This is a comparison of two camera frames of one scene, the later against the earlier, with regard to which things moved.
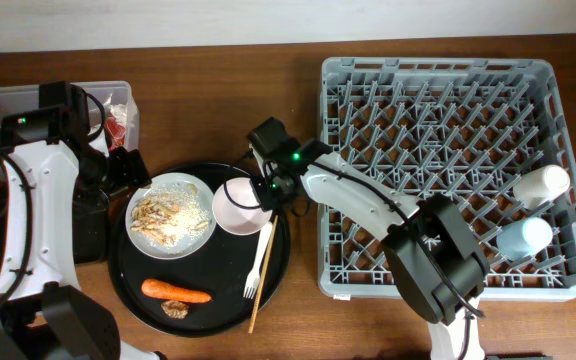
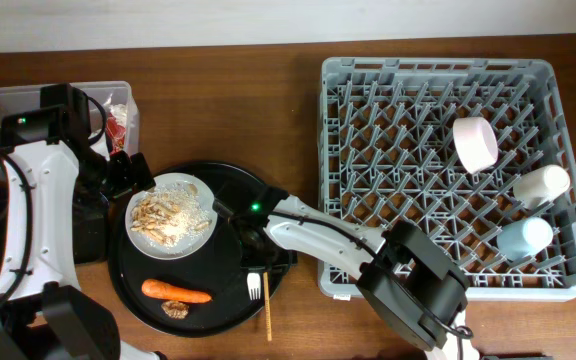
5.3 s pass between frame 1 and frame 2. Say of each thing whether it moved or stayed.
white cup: stayed
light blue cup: stayed
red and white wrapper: stayed
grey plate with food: stayed
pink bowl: moved
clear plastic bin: stayed
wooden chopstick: moved
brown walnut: stayed
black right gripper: moved
